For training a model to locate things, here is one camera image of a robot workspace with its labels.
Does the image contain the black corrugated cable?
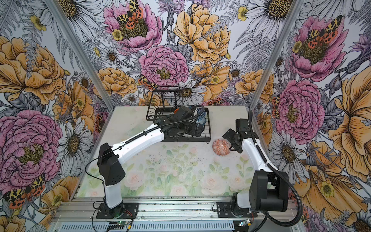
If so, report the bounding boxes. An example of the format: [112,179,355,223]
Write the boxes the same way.
[84,105,206,186]
[247,109,303,232]

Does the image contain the left black corrugated cable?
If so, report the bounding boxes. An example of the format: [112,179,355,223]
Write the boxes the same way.
[84,105,206,186]

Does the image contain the dark blue patterned bowl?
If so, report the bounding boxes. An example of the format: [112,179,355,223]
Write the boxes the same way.
[189,105,204,115]

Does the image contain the aluminium front rail frame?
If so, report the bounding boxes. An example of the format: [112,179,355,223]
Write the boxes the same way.
[49,185,305,232]

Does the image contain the green circuit board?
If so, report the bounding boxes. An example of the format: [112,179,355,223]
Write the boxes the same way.
[238,219,251,227]
[106,221,128,232]

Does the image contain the green circuit board right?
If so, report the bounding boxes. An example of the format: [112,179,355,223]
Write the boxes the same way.
[238,219,251,227]

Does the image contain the black metal dish rack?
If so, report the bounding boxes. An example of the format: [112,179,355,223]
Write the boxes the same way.
[146,88,211,143]

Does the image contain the aluminium corner post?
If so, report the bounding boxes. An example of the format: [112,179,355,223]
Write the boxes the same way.
[43,0,115,112]
[248,0,305,110]

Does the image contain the aluminium corner post right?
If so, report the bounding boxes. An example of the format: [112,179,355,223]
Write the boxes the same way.
[248,0,305,110]

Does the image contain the right black corrugated cable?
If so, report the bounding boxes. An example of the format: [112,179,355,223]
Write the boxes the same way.
[247,109,303,232]

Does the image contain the red patterned ceramic bowl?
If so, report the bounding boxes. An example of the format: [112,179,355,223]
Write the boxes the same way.
[212,139,231,156]

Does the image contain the aluminium corner post left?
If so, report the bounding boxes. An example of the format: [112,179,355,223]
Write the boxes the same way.
[43,0,115,112]

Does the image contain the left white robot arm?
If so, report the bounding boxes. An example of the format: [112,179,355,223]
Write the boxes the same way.
[97,105,211,219]

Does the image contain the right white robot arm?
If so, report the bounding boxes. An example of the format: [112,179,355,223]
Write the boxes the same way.
[230,119,288,212]

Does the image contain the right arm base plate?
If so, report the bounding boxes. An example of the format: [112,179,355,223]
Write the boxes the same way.
[215,202,258,218]

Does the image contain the green circuit board left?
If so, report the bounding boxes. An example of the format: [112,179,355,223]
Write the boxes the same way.
[106,221,128,232]

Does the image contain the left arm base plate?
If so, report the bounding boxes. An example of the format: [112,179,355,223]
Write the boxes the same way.
[96,203,139,219]

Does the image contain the blue floral ceramic bowl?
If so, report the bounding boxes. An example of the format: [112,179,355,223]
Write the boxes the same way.
[196,115,206,126]

